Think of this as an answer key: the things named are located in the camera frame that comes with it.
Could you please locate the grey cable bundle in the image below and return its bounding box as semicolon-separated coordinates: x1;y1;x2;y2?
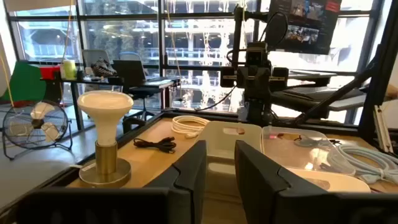
293;136;322;149

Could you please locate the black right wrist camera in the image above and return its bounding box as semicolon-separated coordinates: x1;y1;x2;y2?
244;42;269;67

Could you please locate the grey office chair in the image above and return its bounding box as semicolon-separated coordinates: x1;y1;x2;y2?
118;51;143;63
81;49;111;77

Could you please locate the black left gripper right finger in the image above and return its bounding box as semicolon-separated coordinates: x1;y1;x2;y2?
234;139;329;224

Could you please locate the yellow-green cylinder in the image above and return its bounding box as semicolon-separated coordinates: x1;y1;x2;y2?
60;59;77;80

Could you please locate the clear tray with white cable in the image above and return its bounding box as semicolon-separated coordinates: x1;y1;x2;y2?
196;120;264;161

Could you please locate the black office chair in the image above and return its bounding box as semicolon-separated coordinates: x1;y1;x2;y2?
112;59;164;125

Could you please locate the white cable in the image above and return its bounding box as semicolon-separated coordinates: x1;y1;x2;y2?
171;115;211;139

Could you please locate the green board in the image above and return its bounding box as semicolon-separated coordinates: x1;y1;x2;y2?
1;60;47;103

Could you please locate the black floor fan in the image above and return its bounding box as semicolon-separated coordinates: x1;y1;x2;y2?
2;99;74;161

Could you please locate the red box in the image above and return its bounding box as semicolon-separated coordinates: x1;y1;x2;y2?
39;65;62;80

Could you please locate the striped bag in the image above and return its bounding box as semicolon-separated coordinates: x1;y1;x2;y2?
90;57;118;78

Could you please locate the dark computer monitor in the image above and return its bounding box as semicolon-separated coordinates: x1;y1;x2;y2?
266;0;343;55

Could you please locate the black office desk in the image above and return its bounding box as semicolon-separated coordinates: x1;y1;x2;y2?
39;74;182;131

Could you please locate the dark standing desk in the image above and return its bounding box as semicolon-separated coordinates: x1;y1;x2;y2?
269;68;368;113

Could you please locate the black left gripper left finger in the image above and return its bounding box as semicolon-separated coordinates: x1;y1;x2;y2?
145;139;208;224

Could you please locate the white roll on metal cup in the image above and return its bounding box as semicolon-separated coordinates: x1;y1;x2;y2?
76;90;134;189

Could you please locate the white plastic bin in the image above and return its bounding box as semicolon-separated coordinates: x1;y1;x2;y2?
284;167;372;194

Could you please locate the silver metal bracket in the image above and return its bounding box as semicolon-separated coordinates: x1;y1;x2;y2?
373;105;394;154

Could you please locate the light blue cable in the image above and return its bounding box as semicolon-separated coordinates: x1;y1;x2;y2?
325;143;398;185

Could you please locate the clear plastic bin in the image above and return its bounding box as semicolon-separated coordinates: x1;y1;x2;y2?
262;125;357;177

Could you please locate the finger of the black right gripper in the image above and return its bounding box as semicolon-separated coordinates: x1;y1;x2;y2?
259;93;271;112
248;93;259;112

